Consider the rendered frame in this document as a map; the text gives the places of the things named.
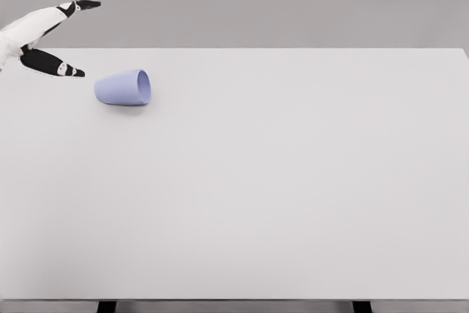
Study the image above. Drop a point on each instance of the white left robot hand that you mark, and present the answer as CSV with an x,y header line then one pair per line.
x,y
32,26

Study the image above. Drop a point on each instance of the light blue cup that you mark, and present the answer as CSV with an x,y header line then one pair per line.
x,y
117,89

